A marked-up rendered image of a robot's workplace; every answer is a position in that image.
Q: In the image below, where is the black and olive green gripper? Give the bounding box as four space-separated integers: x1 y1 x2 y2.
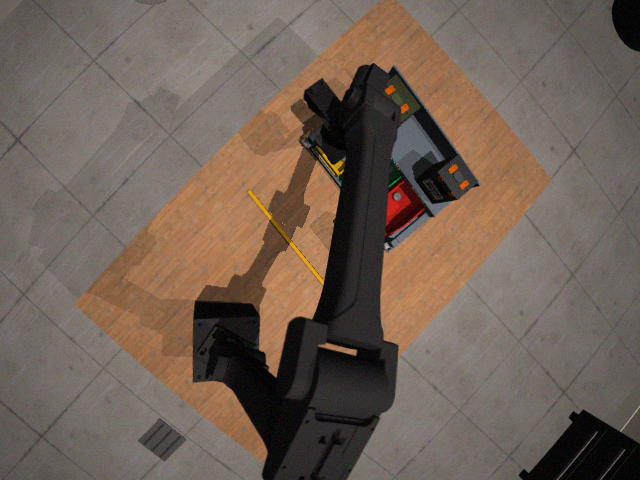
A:
314 128 346 165

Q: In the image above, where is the dark grey shelf rack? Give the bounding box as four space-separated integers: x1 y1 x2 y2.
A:
301 65 461 253

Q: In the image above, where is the yellow bin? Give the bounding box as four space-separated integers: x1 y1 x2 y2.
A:
316 146 345 176

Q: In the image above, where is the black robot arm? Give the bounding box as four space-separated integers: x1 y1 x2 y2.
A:
197 63 401 480

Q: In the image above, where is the green open bin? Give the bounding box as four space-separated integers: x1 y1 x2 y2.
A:
389 162 402 187

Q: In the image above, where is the yellow bar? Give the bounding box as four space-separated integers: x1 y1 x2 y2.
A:
247 190 324 285

